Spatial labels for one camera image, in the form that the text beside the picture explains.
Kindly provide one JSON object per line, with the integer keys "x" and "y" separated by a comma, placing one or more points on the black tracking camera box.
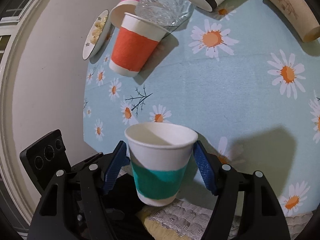
{"x": 43, "y": 158}

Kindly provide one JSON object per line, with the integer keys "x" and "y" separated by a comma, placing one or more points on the clear glass cup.
{"x": 166, "y": 13}

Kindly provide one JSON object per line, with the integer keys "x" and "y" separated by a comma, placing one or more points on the pink sleeve paper cup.
{"x": 118, "y": 12}

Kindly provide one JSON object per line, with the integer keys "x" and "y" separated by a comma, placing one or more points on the white bowl with snacks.
{"x": 97, "y": 35}

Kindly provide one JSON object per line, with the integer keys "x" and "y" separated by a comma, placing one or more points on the teal sleeve paper cup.
{"x": 159, "y": 154}

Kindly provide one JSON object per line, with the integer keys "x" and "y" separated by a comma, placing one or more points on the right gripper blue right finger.
{"x": 221, "y": 180}

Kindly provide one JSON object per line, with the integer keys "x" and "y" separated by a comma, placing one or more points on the brown kraft paper cup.
{"x": 302, "y": 18}

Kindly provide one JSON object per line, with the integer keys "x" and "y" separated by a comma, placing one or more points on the orange sleeve paper cup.
{"x": 136, "y": 40}

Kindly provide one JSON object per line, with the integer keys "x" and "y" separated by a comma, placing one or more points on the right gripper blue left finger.
{"x": 96, "y": 180}

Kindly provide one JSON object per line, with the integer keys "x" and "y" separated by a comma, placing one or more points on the white framed window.
{"x": 13, "y": 26}

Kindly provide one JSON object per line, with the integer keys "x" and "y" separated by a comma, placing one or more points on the daisy print blue tablecloth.
{"x": 239, "y": 76}

